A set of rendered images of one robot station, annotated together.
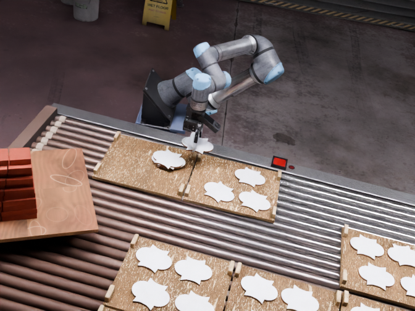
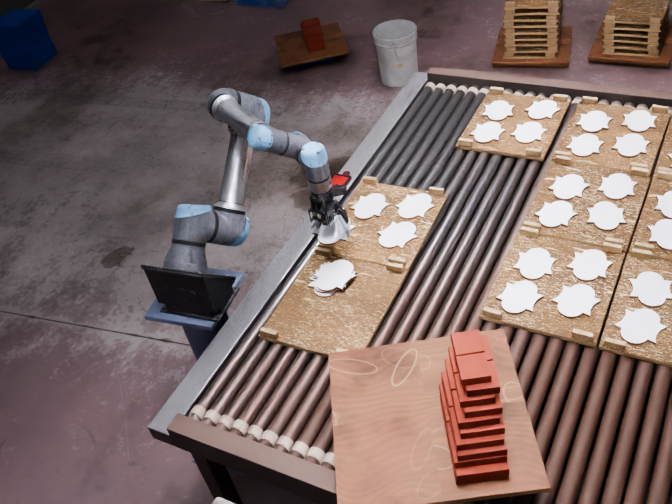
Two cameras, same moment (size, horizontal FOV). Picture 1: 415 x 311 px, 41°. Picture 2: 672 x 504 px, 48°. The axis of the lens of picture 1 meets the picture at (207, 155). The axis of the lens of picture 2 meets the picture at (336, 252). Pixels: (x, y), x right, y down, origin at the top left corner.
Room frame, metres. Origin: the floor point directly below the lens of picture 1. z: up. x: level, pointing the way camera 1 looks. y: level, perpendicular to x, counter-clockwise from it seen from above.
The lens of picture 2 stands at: (1.15, 1.76, 2.68)
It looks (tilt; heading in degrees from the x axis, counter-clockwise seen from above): 42 degrees down; 298
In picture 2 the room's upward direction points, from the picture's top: 12 degrees counter-clockwise
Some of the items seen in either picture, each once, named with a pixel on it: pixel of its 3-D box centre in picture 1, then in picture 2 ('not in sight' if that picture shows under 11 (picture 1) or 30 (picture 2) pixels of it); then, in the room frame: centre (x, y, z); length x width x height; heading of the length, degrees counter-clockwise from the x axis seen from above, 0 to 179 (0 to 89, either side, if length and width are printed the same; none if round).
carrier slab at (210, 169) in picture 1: (234, 186); (383, 222); (1.96, -0.15, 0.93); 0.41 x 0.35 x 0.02; 85
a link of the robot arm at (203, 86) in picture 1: (201, 87); (315, 162); (2.06, 0.08, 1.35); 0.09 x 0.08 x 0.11; 139
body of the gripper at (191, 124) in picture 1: (194, 118); (323, 203); (2.06, 0.09, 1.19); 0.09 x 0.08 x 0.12; 84
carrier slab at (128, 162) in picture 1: (147, 165); (334, 303); (2.00, 0.27, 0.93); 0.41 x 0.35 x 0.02; 85
